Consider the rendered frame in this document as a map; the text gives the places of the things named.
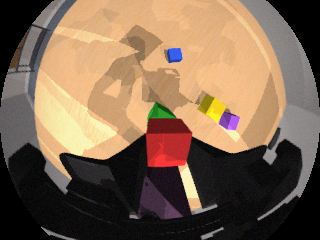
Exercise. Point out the small blue block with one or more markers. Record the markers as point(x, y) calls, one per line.
point(174, 55)

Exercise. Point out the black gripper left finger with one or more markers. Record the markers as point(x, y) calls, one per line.
point(123, 172)

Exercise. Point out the purple block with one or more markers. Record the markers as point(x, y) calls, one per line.
point(229, 121)

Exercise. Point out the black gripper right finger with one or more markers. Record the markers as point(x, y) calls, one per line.
point(213, 170)

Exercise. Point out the yellow block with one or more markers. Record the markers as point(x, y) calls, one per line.
point(212, 107)

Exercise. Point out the red block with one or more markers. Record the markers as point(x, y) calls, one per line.
point(168, 142)

